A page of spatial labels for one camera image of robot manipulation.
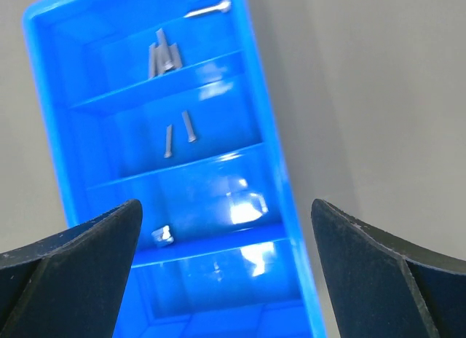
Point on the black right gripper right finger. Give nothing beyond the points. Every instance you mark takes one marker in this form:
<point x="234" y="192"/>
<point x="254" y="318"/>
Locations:
<point x="381" y="285"/>

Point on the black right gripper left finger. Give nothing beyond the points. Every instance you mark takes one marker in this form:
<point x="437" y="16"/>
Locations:
<point x="71" y="284"/>

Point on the silver T-slot nut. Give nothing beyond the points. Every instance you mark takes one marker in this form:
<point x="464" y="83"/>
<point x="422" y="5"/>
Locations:
<point x="162" y="237"/>

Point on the thin silver screw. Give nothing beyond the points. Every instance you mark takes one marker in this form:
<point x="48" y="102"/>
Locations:
<point x="168" y="142"/>

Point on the small lone screw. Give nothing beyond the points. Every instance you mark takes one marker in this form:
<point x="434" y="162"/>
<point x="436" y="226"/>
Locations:
<point x="189" y="128"/>

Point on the silver cap screw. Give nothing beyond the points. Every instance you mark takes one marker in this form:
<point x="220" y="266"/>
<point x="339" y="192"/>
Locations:
<point x="176" y="57"/>
<point x="164" y="62"/>

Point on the blue compartment tray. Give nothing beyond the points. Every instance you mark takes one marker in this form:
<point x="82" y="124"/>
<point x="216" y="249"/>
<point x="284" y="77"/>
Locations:
<point x="238" y="266"/>

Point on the large silver screw in tray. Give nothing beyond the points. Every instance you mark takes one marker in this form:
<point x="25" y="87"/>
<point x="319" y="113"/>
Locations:
<point x="223" y="6"/>

